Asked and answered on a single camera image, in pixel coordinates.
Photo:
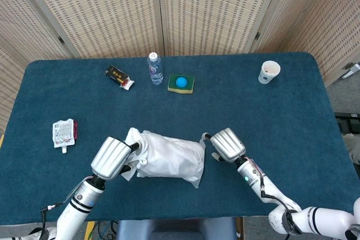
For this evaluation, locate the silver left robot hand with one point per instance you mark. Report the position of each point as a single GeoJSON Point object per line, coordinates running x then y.
{"type": "Point", "coordinates": [109, 158]}

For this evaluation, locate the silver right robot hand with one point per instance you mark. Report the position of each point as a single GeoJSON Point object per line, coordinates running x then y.
{"type": "Point", "coordinates": [227, 144]}

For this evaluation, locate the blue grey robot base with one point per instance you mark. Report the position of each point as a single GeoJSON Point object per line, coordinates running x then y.
{"type": "Point", "coordinates": [174, 230]}

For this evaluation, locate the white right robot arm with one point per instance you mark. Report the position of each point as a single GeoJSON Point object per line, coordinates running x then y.
{"type": "Point", "coordinates": [253, 176]}

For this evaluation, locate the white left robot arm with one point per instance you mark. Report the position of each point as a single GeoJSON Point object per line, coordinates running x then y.
{"type": "Point", "coordinates": [78, 198]}

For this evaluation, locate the blue table cloth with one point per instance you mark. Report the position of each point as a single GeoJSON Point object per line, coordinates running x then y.
{"type": "Point", "coordinates": [253, 116]}

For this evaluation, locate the white red spout pouch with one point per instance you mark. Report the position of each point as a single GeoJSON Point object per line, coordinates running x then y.
{"type": "Point", "coordinates": [63, 133]}

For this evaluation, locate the floral paper cup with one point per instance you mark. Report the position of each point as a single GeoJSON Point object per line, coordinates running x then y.
{"type": "Point", "coordinates": [265, 77]}

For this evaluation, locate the blue ball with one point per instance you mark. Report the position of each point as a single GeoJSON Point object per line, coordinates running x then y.
{"type": "Point", "coordinates": [181, 82]}

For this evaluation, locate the yellow green sponge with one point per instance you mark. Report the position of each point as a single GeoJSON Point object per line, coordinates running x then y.
{"type": "Point", "coordinates": [174, 86]}

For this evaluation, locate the black snack packet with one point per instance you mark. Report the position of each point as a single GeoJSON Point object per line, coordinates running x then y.
{"type": "Point", "coordinates": [115, 74]}

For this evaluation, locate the clear plastic water bottle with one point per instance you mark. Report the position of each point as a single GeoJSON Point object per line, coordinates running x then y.
{"type": "Point", "coordinates": [155, 71]}

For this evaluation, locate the brass screen hinge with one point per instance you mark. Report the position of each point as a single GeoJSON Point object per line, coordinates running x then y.
{"type": "Point", "coordinates": [257, 36]}
{"type": "Point", "coordinates": [61, 40]}

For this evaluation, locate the black equipment case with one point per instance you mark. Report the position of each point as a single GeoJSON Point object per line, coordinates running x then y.
{"type": "Point", "coordinates": [348, 122]}

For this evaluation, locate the beige fabric object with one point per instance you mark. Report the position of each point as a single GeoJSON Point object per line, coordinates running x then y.
{"type": "Point", "coordinates": [353, 150]}

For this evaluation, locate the white power strip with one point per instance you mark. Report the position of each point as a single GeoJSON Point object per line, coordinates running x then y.
{"type": "Point", "coordinates": [351, 70]}

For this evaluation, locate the woven folding screen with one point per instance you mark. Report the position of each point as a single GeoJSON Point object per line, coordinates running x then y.
{"type": "Point", "coordinates": [112, 12]}

